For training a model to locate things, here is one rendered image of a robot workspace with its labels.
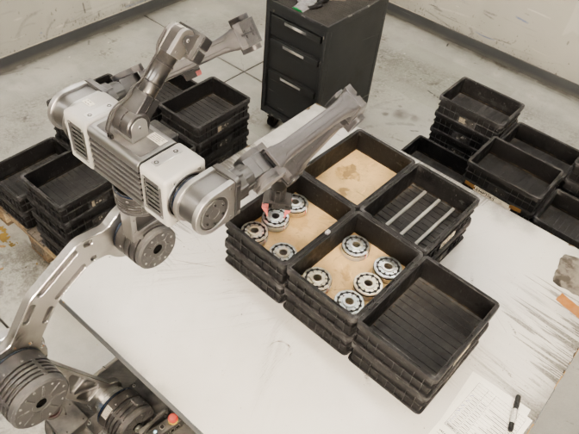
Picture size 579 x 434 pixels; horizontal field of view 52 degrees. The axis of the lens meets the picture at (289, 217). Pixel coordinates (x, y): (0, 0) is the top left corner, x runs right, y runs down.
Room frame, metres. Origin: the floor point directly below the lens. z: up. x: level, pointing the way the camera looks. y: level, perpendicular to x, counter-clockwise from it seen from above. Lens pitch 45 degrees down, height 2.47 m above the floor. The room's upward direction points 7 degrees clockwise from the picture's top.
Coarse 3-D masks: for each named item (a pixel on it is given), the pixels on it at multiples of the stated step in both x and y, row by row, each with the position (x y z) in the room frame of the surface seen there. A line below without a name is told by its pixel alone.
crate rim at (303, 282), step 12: (336, 228) 1.48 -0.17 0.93; (384, 228) 1.51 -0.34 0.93; (324, 240) 1.42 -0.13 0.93; (420, 252) 1.41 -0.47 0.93; (288, 264) 1.29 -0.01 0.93; (408, 264) 1.35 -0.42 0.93; (300, 276) 1.24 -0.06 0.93; (396, 276) 1.29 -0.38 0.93; (312, 288) 1.20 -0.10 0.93; (384, 288) 1.24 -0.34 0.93; (324, 300) 1.17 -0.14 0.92; (372, 300) 1.19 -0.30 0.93; (348, 312) 1.13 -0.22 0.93; (360, 312) 1.13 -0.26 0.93
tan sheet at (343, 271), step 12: (336, 252) 1.46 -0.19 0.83; (372, 252) 1.48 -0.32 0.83; (324, 264) 1.39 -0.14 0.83; (336, 264) 1.40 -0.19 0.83; (348, 264) 1.41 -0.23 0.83; (360, 264) 1.41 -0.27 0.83; (372, 264) 1.42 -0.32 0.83; (336, 276) 1.34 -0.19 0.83; (348, 276) 1.35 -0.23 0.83; (336, 288) 1.29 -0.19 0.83; (348, 288) 1.30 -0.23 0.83
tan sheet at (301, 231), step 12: (312, 204) 1.69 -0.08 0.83; (312, 216) 1.63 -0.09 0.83; (324, 216) 1.64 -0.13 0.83; (288, 228) 1.55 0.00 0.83; (300, 228) 1.56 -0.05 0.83; (312, 228) 1.56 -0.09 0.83; (324, 228) 1.57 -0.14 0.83; (276, 240) 1.48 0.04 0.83; (288, 240) 1.49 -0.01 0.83; (300, 240) 1.50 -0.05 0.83
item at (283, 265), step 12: (312, 180) 1.72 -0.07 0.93; (264, 192) 1.63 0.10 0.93; (348, 204) 1.61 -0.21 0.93; (348, 216) 1.55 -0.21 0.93; (228, 228) 1.44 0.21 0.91; (252, 240) 1.38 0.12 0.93; (312, 240) 1.41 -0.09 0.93; (264, 252) 1.34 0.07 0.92; (300, 252) 1.35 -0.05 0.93; (276, 264) 1.30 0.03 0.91
